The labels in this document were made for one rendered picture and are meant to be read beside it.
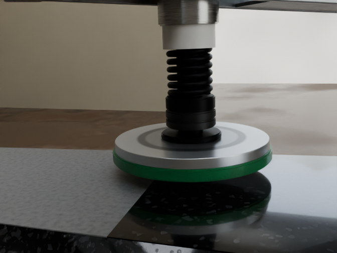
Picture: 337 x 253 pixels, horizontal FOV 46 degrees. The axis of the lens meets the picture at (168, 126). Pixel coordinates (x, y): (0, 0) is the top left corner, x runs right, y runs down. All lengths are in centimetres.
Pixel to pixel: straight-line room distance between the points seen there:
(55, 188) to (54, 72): 596
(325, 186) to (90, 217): 28
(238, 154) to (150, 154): 10
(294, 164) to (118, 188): 25
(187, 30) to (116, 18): 541
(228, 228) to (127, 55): 548
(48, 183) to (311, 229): 33
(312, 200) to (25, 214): 32
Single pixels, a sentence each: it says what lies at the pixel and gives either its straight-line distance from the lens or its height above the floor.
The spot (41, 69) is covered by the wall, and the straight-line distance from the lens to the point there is 660.
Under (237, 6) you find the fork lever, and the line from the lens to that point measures 62.
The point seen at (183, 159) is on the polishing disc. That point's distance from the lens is 45.
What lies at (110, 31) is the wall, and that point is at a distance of 594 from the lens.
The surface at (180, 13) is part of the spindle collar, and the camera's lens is 50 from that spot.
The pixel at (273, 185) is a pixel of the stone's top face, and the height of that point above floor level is 83.
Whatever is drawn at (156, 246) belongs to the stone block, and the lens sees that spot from 37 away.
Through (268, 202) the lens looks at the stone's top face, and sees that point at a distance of 46.
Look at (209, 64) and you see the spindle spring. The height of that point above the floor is 98.
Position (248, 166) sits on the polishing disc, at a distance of 48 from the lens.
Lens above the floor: 101
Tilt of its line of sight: 12 degrees down
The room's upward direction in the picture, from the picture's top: 2 degrees counter-clockwise
